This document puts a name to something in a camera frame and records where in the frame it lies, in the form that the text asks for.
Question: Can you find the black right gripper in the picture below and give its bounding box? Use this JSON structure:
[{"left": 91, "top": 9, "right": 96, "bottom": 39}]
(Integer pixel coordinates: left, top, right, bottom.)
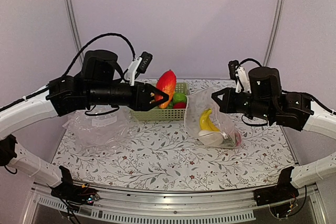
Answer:
[{"left": 212, "top": 87, "right": 273, "bottom": 121}]

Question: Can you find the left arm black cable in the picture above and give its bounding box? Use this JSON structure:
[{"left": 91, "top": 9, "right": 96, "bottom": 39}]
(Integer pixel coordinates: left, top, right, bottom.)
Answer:
[{"left": 62, "top": 33, "right": 137, "bottom": 78}]

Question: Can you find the aluminium front rail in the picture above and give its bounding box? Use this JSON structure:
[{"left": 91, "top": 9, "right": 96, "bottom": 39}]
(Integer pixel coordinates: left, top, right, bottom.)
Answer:
[{"left": 21, "top": 183, "right": 328, "bottom": 223}]

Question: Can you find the yellow toy banana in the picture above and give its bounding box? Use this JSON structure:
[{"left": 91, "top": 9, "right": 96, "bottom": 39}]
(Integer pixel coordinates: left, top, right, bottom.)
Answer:
[{"left": 199, "top": 108, "right": 220, "bottom": 132}]

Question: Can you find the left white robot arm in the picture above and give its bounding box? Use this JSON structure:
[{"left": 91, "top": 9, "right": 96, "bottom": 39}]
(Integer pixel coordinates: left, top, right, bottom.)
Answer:
[{"left": 1, "top": 50, "right": 169, "bottom": 205}]

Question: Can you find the green toy pepper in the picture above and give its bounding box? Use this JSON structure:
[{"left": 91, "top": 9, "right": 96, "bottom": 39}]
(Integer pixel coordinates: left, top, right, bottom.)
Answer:
[{"left": 172, "top": 92, "right": 187, "bottom": 104}]

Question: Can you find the aluminium frame post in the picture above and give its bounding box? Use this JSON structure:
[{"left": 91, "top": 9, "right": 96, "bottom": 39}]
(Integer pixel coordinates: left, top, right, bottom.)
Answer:
[
  {"left": 263, "top": 0, "right": 285, "bottom": 66},
  {"left": 64, "top": 0, "right": 82, "bottom": 50}
]

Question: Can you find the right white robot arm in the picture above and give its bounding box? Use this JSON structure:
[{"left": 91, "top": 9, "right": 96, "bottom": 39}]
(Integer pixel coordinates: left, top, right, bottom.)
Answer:
[{"left": 212, "top": 67, "right": 335, "bottom": 206}]

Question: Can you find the red orange toy mango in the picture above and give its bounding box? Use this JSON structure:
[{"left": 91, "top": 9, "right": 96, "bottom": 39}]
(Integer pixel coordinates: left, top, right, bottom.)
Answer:
[{"left": 156, "top": 70, "right": 176, "bottom": 109}]

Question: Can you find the floral table mat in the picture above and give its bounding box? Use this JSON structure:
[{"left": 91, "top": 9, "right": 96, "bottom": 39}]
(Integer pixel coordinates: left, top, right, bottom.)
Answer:
[{"left": 52, "top": 114, "right": 297, "bottom": 191}]

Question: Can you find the clear plastic bag with label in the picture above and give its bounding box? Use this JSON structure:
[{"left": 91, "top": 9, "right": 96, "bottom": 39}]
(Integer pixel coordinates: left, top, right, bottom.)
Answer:
[{"left": 63, "top": 106, "right": 139, "bottom": 153}]

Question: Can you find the pink zip top bag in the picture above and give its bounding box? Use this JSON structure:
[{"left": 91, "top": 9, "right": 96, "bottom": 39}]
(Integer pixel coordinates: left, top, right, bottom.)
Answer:
[{"left": 184, "top": 88, "right": 242, "bottom": 149}]

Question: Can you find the left aluminium frame post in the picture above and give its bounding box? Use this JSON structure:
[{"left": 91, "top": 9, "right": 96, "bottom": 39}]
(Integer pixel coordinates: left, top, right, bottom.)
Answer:
[{"left": 64, "top": 0, "right": 82, "bottom": 50}]

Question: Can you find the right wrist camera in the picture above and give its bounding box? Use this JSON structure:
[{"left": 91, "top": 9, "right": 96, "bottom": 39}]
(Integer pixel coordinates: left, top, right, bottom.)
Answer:
[{"left": 228, "top": 60, "right": 251, "bottom": 93}]

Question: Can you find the right aluminium frame post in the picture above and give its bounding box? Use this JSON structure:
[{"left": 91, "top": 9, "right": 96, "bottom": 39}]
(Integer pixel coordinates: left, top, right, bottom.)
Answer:
[{"left": 263, "top": 0, "right": 285, "bottom": 66}]

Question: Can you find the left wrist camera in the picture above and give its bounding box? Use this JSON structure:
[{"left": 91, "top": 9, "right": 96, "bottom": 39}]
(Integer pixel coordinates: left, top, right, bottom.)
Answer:
[{"left": 124, "top": 51, "right": 153, "bottom": 86}]

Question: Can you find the dark red toy fruit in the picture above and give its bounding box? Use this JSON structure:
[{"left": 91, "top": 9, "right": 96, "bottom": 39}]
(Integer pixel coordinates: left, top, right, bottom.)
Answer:
[{"left": 173, "top": 102, "right": 186, "bottom": 109}]

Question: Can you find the beige plastic basket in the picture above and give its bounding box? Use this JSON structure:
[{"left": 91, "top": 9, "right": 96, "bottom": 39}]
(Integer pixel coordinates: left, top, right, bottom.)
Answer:
[{"left": 130, "top": 82, "right": 190, "bottom": 121}]

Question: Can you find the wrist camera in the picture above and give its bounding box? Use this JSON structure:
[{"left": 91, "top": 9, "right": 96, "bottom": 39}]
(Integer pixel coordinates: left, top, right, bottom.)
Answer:
[
  {"left": 124, "top": 51, "right": 153, "bottom": 86},
  {"left": 228, "top": 60, "right": 251, "bottom": 93}
]

